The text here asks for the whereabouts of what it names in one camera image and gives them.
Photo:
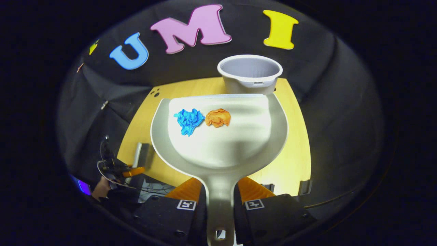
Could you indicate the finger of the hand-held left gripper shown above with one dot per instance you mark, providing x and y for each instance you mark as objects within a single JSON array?
[{"x": 135, "y": 171}]

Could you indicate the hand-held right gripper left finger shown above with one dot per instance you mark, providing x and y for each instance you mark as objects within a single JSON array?
[{"x": 164, "y": 215}]

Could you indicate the grey plastic dustpan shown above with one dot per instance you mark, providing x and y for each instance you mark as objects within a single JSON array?
[{"x": 222, "y": 147}]

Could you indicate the white ribbed garbage bin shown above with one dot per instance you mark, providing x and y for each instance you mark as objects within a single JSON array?
[{"x": 251, "y": 73}]

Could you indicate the small grey broom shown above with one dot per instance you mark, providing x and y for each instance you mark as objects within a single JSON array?
[{"x": 137, "y": 153}]

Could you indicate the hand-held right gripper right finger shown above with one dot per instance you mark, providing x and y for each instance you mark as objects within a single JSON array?
[{"x": 273, "y": 218}]

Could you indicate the silver metal cloth clip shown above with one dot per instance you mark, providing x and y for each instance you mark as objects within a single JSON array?
[{"x": 104, "y": 104}]

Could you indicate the black backdrop cloth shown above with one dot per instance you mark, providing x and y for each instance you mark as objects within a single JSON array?
[{"x": 191, "y": 68}]

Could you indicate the blue paper trash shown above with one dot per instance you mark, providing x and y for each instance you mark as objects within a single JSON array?
[{"x": 188, "y": 120}]

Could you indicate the orange paper trash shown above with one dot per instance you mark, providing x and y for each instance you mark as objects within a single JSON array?
[{"x": 218, "y": 117}]

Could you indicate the dark metal desk bracket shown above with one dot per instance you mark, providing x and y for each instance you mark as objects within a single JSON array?
[{"x": 305, "y": 187}]

